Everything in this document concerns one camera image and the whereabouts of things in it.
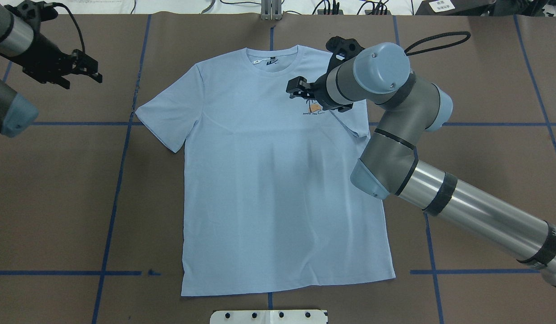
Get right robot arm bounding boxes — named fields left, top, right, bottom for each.
left=286, top=36, right=556, bottom=288

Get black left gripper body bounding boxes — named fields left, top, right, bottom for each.
left=22, top=34, right=76, bottom=90

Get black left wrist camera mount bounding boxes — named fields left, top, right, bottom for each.
left=16, top=0, right=59, bottom=23

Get black cables at table edge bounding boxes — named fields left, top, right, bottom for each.
left=312, top=0, right=391, bottom=16

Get white label card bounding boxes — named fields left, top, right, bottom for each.
left=428, top=0, right=456, bottom=14

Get light blue t-shirt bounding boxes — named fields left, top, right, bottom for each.
left=136, top=45, right=395, bottom=297

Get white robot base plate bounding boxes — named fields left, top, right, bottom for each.
left=209, top=309, right=329, bottom=324

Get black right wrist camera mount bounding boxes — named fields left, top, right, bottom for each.
left=325, top=36, right=365, bottom=63

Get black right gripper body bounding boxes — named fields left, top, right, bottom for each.
left=311, top=74, right=353, bottom=113

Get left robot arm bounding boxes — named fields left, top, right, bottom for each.
left=0, top=0, right=103, bottom=138

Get aluminium frame post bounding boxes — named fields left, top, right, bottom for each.
left=260, top=0, right=283, bottom=21

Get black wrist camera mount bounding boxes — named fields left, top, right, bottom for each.
left=16, top=0, right=59, bottom=23
left=325, top=36, right=365, bottom=63

